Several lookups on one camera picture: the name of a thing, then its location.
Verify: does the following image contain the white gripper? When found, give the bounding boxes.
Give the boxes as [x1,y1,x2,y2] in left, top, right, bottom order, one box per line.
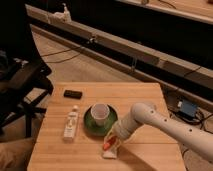
[104,118,137,149]

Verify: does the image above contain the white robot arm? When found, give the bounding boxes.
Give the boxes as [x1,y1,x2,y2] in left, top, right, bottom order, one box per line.
[103,102,213,164]

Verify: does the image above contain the white sponge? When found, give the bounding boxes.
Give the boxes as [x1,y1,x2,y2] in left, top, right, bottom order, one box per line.
[102,145,117,159]

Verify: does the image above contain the green plate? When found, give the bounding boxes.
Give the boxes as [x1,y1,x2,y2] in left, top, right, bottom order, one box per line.
[83,106,118,136]

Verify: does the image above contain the white cup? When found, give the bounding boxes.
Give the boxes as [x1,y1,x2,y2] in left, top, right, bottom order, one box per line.
[91,103,110,126]

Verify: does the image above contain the white plastic bottle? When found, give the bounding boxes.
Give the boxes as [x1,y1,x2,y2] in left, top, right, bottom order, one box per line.
[63,105,79,142]

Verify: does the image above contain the small black box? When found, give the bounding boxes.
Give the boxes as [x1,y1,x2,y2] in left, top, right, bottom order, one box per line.
[63,90,82,99]

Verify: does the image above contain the blue electronic box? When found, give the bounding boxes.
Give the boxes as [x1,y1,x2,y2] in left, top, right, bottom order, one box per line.
[178,100,197,118]

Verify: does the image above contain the black office chair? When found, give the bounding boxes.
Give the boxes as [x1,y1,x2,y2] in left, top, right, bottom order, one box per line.
[0,49,53,137]

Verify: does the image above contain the white spray bottle background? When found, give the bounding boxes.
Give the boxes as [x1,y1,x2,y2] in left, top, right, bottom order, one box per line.
[49,3,72,23]

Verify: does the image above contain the black floor cables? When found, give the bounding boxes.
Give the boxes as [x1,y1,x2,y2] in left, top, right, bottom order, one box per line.
[168,104,213,134]

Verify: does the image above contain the long wooden beam rail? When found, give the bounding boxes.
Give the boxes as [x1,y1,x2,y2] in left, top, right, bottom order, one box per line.
[27,5,213,88]

